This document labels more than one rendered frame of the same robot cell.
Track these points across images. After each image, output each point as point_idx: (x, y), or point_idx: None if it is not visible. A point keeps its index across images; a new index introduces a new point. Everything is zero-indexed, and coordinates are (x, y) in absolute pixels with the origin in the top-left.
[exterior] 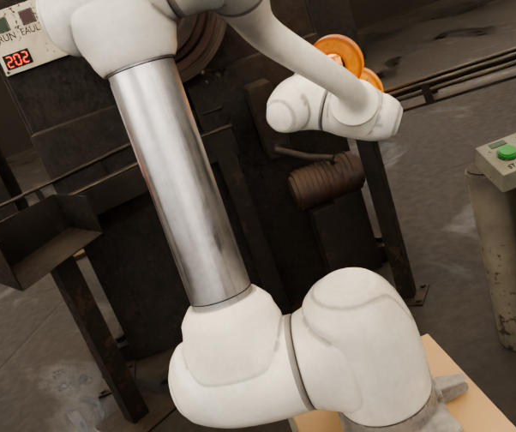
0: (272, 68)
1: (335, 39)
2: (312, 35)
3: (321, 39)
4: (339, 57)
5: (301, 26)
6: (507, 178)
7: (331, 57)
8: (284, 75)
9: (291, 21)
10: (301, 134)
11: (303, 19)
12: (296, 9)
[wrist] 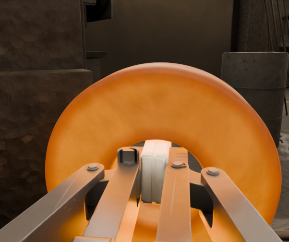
0: None
1: (203, 87)
2: (82, 71)
3: (139, 67)
4: (240, 190)
5: (66, 51)
6: None
7: (167, 157)
8: (8, 130)
9: (51, 37)
10: None
11: (73, 41)
12: (63, 19)
